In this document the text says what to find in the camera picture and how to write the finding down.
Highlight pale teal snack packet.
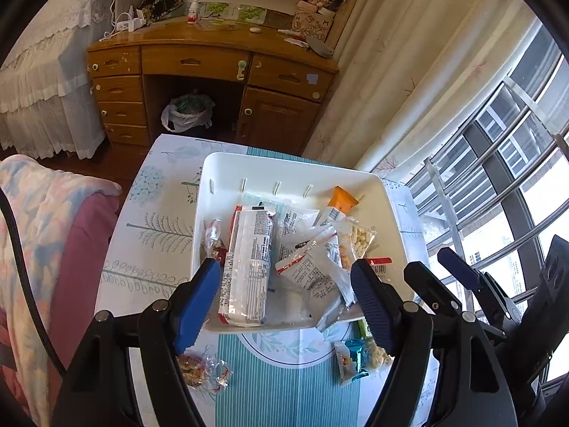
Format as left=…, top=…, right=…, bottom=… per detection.
left=242, top=191, right=287, bottom=214

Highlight pink blue blanket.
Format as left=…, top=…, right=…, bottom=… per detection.
left=0, top=155, right=123, bottom=427

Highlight wooden desk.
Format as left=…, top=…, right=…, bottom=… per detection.
left=86, top=22, right=341, bottom=156

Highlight orange white snack packet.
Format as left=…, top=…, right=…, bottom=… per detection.
left=313, top=185, right=360, bottom=227

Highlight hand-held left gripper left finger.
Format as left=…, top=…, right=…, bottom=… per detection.
left=51, top=258, right=223, bottom=427

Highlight white packet with small text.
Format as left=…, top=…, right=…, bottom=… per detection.
left=278, top=207, right=321, bottom=250

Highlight wooden bookshelf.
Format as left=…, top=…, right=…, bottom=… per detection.
left=311, top=0, right=374, bottom=49

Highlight clear packet with brown cake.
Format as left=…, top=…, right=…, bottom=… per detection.
left=291, top=249, right=356, bottom=330

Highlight large biscuit packet red edges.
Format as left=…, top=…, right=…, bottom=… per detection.
left=218, top=207, right=274, bottom=326

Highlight white plastic bin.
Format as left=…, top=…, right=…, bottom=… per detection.
left=190, top=152, right=416, bottom=333

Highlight trash bin with bag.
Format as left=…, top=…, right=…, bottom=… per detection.
left=161, top=93, right=215, bottom=133

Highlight white red packet with barcode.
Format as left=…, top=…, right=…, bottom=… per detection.
left=367, top=255, right=394, bottom=276

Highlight metal window railing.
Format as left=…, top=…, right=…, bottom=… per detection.
left=404, top=22, right=569, bottom=383

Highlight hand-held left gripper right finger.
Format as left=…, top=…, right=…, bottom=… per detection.
left=350, top=258, right=521, bottom=427

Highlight green printed papers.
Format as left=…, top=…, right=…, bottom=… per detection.
left=198, top=2, right=267, bottom=25

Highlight white charger block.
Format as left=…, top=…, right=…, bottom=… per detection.
left=113, top=6, right=147, bottom=32

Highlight wooden desk cabinet door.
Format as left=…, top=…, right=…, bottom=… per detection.
left=235, top=86, right=321, bottom=154

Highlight clear packet with white snack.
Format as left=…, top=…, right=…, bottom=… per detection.
left=267, top=276, right=312, bottom=323

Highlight small blue snack packet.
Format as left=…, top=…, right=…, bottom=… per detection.
left=344, top=339, right=369, bottom=379

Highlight clear orange snack packet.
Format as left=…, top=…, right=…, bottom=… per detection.
left=333, top=342, right=356, bottom=387

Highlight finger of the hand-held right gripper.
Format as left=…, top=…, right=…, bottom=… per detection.
left=438, top=248, right=523, bottom=327
left=404, top=262, right=463, bottom=316

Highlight patterned cardboard box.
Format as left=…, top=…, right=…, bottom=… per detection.
left=293, top=9, right=334, bottom=41

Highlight wide wooden desk drawer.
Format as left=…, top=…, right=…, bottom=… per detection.
left=141, top=44, right=250, bottom=81

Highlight white lace bed cover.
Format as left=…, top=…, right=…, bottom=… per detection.
left=0, top=0, right=118, bottom=161

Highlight clear packet of peanuts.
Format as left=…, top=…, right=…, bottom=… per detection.
left=338, top=217, right=378, bottom=272

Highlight grey pouch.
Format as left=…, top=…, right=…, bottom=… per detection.
left=307, top=36, right=336, bottom=58

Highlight white cable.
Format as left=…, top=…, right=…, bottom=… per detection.
left=104, top=0, right=123, bottom=41

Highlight dark floral pencil case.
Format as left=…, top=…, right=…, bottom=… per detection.
left=135, top=0, right=184, bottom=23

